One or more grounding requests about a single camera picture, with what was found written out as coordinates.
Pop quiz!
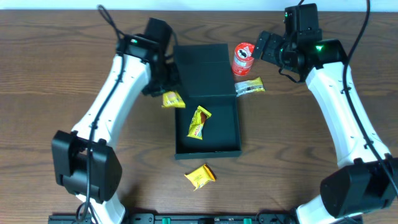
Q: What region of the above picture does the red Pringles can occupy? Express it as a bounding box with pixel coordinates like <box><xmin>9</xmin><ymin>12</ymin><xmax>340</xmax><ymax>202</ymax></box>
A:
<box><xmin>232</xmin><ymin>42</ymin><xmax>254</xmax><ymax>76</ymax></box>

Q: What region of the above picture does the yellow orange snack packet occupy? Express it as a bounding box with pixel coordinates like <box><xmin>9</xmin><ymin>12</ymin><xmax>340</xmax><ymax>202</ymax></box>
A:
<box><xmin>162</xmin><ymin>91</ymin><xmax>186</xmax><ymax>108</ymax></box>

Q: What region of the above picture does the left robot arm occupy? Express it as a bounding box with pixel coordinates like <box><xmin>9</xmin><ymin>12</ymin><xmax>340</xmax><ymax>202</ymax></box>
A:
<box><xmin>51</xmin><ymin>18</ymin><xmax>179</xmax><ymax>223</ymax></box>

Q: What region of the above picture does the silver yellow snack packet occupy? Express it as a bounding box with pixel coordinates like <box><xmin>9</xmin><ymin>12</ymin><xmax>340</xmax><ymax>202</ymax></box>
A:
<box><xmin>234</xmin><ymin>77</ymin><xmax>266</xmax><ymax>97</ymax></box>

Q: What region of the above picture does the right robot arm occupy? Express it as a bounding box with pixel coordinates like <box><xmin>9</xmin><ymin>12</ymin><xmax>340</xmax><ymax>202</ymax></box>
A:
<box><xmin>252</xmin><ymin>2</ymin><xmax>397</xmax><ymax>223</ymax></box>

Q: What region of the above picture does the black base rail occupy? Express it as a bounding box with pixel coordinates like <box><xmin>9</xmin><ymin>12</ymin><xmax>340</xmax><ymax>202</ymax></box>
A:
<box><xmin>48</xmin><ymin>212</ymin><xmax>364</xmax><ymax>224</ymax></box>

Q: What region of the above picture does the yellow chocolate wafer packet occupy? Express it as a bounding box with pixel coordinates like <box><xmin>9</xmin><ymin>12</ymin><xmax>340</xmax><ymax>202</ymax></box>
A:
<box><xmin>187</xmin><ymin>106</ymin><xmax>211</xmax><ymax>140</ymax></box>

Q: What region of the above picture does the dark green open box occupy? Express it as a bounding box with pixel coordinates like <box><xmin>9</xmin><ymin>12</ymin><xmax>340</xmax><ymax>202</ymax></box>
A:
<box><xmin>174</xmin><ymin>44</ymin><xmax>242</xmax><ymax>159</ymax></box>

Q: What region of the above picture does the small yellow snack packet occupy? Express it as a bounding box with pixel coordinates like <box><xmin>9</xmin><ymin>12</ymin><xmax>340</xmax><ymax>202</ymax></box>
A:
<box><xmin>185</xmin><ymin>164</ymin><xmax>216</xmax><ymax>190</ymax></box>

